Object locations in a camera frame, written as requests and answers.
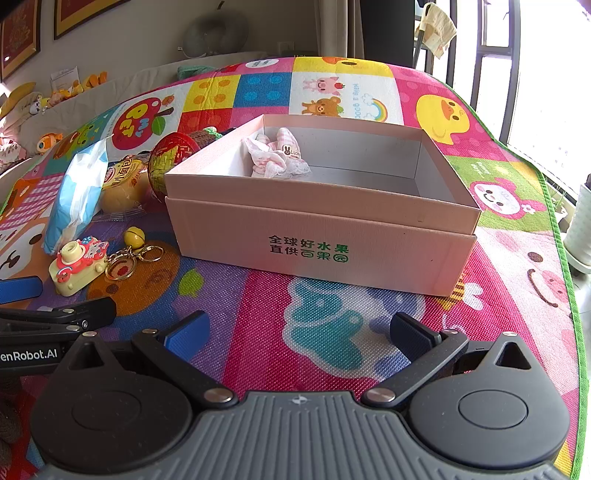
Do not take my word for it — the gold round keychain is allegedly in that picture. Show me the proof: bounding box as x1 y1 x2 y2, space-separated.
107 244 164 281

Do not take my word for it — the yellow bread packet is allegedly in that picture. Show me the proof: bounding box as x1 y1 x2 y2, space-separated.
99 154 153 214

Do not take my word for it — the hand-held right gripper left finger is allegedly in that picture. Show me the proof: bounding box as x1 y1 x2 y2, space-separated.
55 311 236 411

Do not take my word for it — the white plant pot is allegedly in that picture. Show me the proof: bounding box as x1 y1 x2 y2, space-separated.
563 173 591 269

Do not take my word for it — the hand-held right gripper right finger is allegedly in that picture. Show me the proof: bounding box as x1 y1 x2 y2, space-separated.
362 313 546 409

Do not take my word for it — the row of orange plush toys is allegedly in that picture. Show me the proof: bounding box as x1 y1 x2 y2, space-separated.
48 71 109 100

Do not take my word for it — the beige hanging cloth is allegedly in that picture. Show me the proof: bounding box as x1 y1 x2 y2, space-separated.
416 2 458 58

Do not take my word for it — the white paper card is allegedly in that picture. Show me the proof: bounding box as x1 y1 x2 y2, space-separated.
50 67 80 90

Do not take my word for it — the yellow plush toy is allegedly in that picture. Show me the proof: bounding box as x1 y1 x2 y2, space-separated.
0 82 38 118

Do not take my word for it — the beige sofa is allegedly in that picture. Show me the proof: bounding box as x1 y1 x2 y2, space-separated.
0 58 213 195

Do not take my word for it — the pink cardboard box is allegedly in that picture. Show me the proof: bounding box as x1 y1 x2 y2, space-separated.
164 114 481 297

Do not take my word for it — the small framed wall picture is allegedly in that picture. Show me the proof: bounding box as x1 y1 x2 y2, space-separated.
0 0 41 81

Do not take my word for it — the green knitted item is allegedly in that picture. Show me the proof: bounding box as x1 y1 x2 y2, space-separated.
178 62 219 79

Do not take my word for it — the blue white tissue pack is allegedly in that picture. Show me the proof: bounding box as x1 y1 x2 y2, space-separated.
43 138 109 254

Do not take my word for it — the large framed wall picture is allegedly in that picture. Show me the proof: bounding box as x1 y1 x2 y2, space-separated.
53 0 132 40

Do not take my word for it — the yellow pink toy camera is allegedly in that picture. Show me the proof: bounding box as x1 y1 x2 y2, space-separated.
50 236 110 296

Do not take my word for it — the beige curtain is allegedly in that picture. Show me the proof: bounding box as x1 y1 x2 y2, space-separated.
318 0 362 58

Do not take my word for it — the grey neck pillow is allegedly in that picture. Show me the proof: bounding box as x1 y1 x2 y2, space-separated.
182 11 242 58

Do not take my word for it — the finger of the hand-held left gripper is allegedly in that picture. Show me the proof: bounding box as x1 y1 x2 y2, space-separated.
0 276 44 305
0 296 117 335

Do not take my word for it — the black window frame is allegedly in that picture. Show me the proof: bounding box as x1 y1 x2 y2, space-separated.
413 0 591 206

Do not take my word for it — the brown green crochet doll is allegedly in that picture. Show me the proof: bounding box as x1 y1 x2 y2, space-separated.
189 127 228 151

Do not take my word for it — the colourful printed play mat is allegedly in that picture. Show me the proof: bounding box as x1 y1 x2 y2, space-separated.
0 56 580 480

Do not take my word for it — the red gold toy egg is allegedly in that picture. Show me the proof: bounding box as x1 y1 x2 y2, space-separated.
148 131 191 204

